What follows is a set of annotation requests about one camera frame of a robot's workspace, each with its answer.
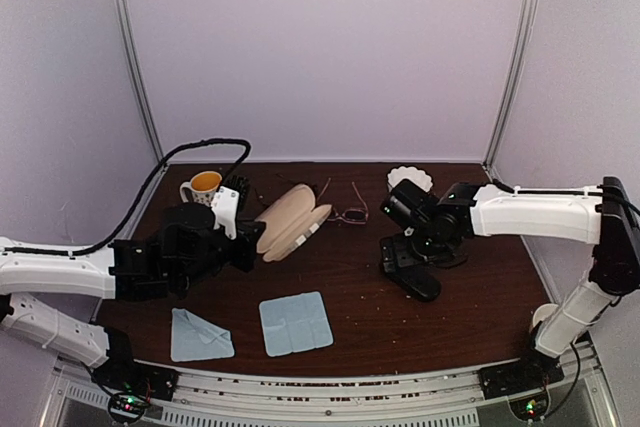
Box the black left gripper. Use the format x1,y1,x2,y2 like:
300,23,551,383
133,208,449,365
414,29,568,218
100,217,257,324
176,217,265,292

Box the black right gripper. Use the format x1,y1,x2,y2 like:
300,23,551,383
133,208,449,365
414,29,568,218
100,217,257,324
380,222,454,273

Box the brown plaid glasses case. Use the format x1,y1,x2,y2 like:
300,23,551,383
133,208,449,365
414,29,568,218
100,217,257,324
256,184,333,263

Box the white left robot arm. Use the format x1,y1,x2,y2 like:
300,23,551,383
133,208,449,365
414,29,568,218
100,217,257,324
1,204,266,391

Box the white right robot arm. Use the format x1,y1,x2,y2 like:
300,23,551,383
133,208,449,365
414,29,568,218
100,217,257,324
381,177,639,389

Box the dark tortoiseshell sunglasses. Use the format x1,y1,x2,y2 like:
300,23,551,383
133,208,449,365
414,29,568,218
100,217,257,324
253,173,298,209

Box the white floral mug yellow inside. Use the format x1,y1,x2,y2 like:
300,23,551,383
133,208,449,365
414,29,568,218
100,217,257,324
179,171,223,207

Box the white fluted ceramic bowl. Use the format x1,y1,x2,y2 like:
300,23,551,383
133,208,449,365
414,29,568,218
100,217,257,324
386,166,433,193

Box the flat light blue cloth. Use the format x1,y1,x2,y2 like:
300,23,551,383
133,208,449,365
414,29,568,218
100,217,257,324
259,291,334,357

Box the folded light blue cloth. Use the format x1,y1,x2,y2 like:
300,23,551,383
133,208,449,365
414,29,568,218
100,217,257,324
170,308,235,362

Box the white paper cup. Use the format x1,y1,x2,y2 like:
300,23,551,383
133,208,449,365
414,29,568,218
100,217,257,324
529,303,558,332

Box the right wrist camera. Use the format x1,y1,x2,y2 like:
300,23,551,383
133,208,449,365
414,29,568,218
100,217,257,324
380,179,439,229

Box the pink frame sunglasses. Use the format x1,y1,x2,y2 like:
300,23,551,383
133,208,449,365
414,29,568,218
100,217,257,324
325,181,370,226

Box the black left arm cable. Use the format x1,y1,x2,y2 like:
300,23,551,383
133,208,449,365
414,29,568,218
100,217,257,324
69,137,252,258

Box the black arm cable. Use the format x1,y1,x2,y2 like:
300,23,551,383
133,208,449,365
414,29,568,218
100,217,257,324
69,137,252,258
492,179,640,413

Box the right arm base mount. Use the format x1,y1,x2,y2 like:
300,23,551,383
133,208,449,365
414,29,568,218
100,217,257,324
478,360,565,423

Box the front aluminium rail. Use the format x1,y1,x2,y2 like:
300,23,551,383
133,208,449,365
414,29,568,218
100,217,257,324
49,359,621,427

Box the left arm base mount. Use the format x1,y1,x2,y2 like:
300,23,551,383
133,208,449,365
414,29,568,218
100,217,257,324
88,363,179,425

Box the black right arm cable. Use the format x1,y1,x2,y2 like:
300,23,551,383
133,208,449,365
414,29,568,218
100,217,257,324
492,179,640,413

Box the left aluminium frame post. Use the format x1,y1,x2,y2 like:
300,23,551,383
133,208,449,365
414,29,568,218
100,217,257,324
113,0,164,161

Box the aluminium frame post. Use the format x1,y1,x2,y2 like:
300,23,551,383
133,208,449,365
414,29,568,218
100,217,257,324
113,0,164,161
482,0,539,176

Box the right aluminium frame post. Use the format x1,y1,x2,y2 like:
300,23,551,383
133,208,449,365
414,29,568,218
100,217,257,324
482,0,539,176

